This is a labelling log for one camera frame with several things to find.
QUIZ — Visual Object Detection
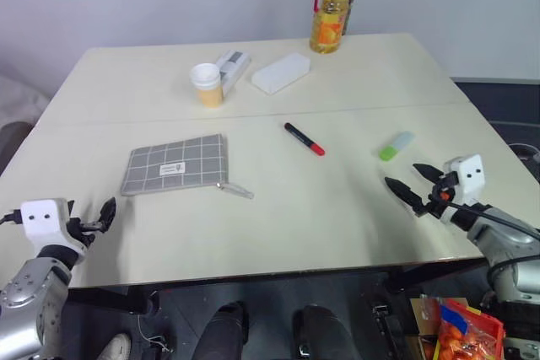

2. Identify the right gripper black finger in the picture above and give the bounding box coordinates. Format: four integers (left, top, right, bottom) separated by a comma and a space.
413, 163, 445, 187
384, 176, 426, 214

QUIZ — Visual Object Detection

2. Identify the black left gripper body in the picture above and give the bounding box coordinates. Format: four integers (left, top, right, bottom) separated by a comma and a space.
65, 198, 102, 248

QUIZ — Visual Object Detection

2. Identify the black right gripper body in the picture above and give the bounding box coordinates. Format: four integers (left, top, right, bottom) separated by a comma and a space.
415, 170, 460, 222

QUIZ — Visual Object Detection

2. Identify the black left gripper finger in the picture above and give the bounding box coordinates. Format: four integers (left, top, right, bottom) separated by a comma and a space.
93, 196, 117, 233

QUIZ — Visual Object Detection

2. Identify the grey checked pencil pouch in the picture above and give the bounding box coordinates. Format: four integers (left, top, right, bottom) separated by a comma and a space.
120, 132, 255, 200

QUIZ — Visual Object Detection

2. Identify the green and white eraser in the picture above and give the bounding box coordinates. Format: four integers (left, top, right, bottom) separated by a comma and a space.
378, 131, 416, 162

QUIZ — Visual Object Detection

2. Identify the black marker with red cap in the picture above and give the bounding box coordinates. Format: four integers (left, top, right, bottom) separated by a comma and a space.
283, 121, 327, 158

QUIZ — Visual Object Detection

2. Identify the brown cardboard box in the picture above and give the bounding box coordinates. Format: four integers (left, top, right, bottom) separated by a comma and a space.
409, 295, 444, 360

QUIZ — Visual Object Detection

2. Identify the white shoe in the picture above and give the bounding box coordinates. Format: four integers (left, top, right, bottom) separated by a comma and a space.
97, 332, 132, 360

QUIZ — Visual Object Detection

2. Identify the orange snack packet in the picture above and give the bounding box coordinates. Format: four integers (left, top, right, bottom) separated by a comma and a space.
434, 298, 506, 360

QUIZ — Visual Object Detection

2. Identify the paper cup with white lid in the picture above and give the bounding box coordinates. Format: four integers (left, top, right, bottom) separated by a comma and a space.
189, 62, 224, 109

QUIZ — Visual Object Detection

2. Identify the dark rounded shape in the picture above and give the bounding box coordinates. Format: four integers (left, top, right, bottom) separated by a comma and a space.
292, 304, 362, 360
192, 300, 250, 360

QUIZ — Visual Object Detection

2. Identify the white translucent plastic box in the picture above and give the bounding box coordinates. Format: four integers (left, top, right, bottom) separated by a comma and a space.
251, 51, 312, 95

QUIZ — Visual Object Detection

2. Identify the yellow cooking oil bottle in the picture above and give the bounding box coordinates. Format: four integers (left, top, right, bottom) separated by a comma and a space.
309, 0, 356, 55

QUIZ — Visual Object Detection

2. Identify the white and grey carton box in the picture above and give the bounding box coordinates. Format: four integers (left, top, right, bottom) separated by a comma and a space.
214, 50, 252, 95

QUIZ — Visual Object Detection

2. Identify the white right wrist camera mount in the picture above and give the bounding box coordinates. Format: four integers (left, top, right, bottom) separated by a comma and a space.
442, 154, 486, 207

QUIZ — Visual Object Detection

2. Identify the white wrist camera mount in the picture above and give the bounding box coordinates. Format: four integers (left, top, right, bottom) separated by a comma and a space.
442, 154, 486, 207
19, 197, 85, 255

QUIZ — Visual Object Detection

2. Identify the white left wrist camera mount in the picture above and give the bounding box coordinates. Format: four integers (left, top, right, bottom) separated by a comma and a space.
19, 197, 85, 255

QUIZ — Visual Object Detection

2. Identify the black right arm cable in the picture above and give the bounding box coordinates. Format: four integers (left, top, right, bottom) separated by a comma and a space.
445, 201, 540, 293

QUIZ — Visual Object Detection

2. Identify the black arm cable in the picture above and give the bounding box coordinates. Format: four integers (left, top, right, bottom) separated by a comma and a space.
0, 209, 23, 227
445, 201, 540, 293

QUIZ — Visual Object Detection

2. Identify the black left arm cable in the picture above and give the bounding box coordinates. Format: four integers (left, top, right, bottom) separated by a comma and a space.
0, 209, 23, 227

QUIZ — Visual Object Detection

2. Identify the black table frame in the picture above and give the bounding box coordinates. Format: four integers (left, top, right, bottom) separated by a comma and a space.
65, 256, 489, 317

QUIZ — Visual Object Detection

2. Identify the thin white wire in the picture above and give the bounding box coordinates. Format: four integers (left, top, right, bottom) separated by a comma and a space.
137, 315, 175, 353

